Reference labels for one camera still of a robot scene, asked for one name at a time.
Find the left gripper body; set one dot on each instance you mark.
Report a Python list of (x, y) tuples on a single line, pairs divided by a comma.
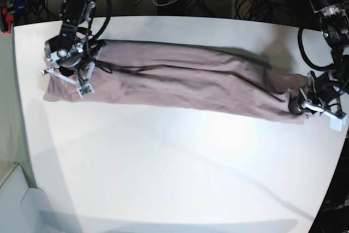
[(322, 94)]

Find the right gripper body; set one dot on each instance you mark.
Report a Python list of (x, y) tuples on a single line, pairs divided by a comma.
[(74, 66)]

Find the mauve pink t-shirt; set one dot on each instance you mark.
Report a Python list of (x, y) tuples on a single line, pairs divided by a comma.
[(192, 77)]

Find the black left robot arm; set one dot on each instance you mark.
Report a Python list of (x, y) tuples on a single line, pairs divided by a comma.
[(333, 15)]

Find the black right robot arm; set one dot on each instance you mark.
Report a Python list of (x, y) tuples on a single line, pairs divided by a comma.
[(77, 17)]

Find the red black clamp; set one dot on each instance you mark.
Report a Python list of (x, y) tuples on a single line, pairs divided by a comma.
[(7, 18)]

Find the white bin corner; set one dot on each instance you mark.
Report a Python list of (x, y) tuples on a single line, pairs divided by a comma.
[(22, 207)]

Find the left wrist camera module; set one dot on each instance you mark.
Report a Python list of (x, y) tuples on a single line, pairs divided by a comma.
[(337, 124)]

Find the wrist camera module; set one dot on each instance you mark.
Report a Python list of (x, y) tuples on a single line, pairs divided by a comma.
[(337, 124), (85, 89)]

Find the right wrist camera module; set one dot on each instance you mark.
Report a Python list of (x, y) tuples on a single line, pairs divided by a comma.
[(85, 89)]

